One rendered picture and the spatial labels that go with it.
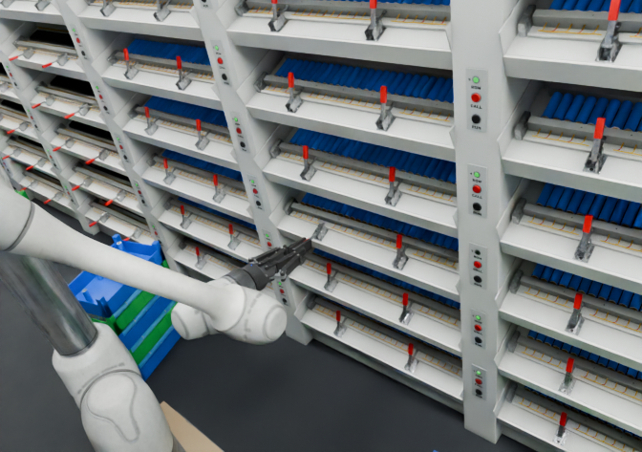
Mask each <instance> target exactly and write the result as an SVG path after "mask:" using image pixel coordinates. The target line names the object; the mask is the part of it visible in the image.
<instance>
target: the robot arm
mask: <svg viewBox="0 0 642 452"><path fill-rule="evenodd" d="M310 249H312V245H311V239H308V240H307V241H306V237H303V238H301V239H300V240H298V241H296V242H295V243H293V244H291V245H289V246H288V247H287V245H283V248H281V247H276V248H273V249H271V250H269V251H266V252H264V253H262V254H260V255H258V256H255V257H250V258H248V264H247V265H245V266H244V267H242V268H241V269H234V270H232V271H231V272H229V273H227V274H226V275H224V276H222V277H220V278H219V279H217V280H214V281H210V282H208V283H204V282H201V281H199V280H196V279H193V278H191V277H188V276H185V275H183V274H180V273H177V272H175V271H173V270H171V269H166V268H164V267H161V266H159V265H156V264H153V263H151V262H148V261H146V260H143V259H141V258H138V257H136V256H134V255H131V254H129V253H126V252H123V251H121V250H118V249H116V248H111V247H109V246H106V245H104V244H102V243H100V242H98V241H95V240H93V239H91V238H89V237H87V236H85V235H83V234H81V233H79V232H77V231H75V230H73V229H72V228H70V227H68V226H66V225H65V224H63V223H62V222H60V221H59V220H57V219H56V218H55V217H54V216H52V215H51V214H49V213H48V212H47V211H45V210H44V209H42V208H41V207H40V206H38V205H37V204H35V203H33V202H32V201H30V200H28V199H26V198H24V197H23V196H21V195H19V194H18V193H16V192H15V191H14V189H13V187H12V185H11V182H10V180H9V178H8V176H7V175H6V173H5V171H4V169H3V167H2V165H1V164H0V278H1V279H2V281H3V282H4V283H5V285H6V286H7V287H8V288H9V290H10V291H11V293H12V294H13V295H14V297H15V298H16V299H17V301H18V302H19V303H20V304H21V306H22V307H23V308H24V310H25V311H26V312H27V314H28V315H29V316H30V318H31V319H32V320H33V322H34V323H35V324H36V326H37V327H38V328H39V330H40V331H41V332H42V333H43V334H44V335H45V336H46V338H47V339H48V340H49V342H50V343H51V344H52V346H53V347H54V351H53V366H54V368H55V370H56V371H57V373H58V374H59V376H60V377H61V379H62V381H63V382H64V384H65V386H66V387H67V389H68V391H69V392H70V394H71V395H72V396H73V397H74V399H75V402H76V404H77V406H78V408H79V410H80V411H81V419H82V424H83V427H84V430H85V432H86V434H87V437H88V439H89V441H90V443H91V444H92V446H93V448H94V449H95V451H96V452H186V451H185V450H184V448H183V447H182V445H181V444H180V443H179V441H178V440H177V439H176V437H175V436H174V434H173V433H172V432H171V430H170V427H169V424H168V422H167V420H166V417H165V415H164V413H163V411H162V409H161V406H160V404H159V402H158V400H157V398H156V397H155V395H154V393H153V392H152V390H151V389H150V387H149V386H148V385H147V384H146V383H145V382H144V380H143V378H142V376H141V373H140V371H139V367H138V365H137V363H136V361H135V360H134V359H133V357H132V355H131V354H130V352H129V351H128V349H127V348H126V347H125V345H124V344H123V343H122V342H121V340H120V339H119V338H118V336H117V335H116V334H115V332H114V331H113V330H112V329H111V328H110V327H109V326H108V325H106V324H103V323H96V322H93V321H92V319H91V318H90V317H89V315H88V314H87V313H86V312H85V310H84V309H83V307H82V306H81V304H80V303H79V301H78V300H77V298H76V297H75V295H74V293H73V292H72V291H71V289H70V288H69V286H68V285H67V283H66V282H65V280H64V279H63V277H62V276H61V274H60V273H59V271H58V270H57V268H56V267H55V265H54V263H53V262H56V263H60V264H63V265H67V266H70V267H73V268H77V269H82V270H85V271H87V272H90V273H92V274H95V275H98V276H101V277H104V278H107V279H110V280H113V281H116V282H119V283H121V284H124V285H127V286H130V287H133V288H136V289H139V290H142V291H147V292H150V293H153V294H155V295H158V296H161V297H164V298H167V299H170V300H173V301H176V302H179V303H178V304H177V305H176V306H175V307H174V309H173V310H172V312H171V320H172V324H173V327H174V329H175V330H176V331H177V333H178V334H179V335H180V336H181V337H182V338H184V339H186V340H189V339H196V338H200V337H203V336H205V335H207V334H223V335H225V336H227V337H229V338H231V339H235V340H238V341H243V342H246V343H250V344H255V345H263V344H268V343H271V342H273V341H275V340H277V339H278V338H279V337H280V336H281V334H282V333H283V332H284V330H285V328H286V326H287V313H286V310H285V308H284V307H283V305H282V304H281V303H280V302H279V301H277V300H276V299H275V298H273V297H272V296H270V295H267V294H263V293H261V290H263V289H264V288H265V287H266V285H267V283H268V282H271V281H273V280H275V279H281V281H282V282H285V281H286V279H287V276H288V275H290V274H291V273H292V272H293V271H294V270H295V269H296V268H297V267H298V266H299V265H300V264H301V257H300V256H302V255H304V254H305V253H306V252H307V251H309V250H310ZM275 251H276V252H275ZM52 261H53V262H52Z"/></svg>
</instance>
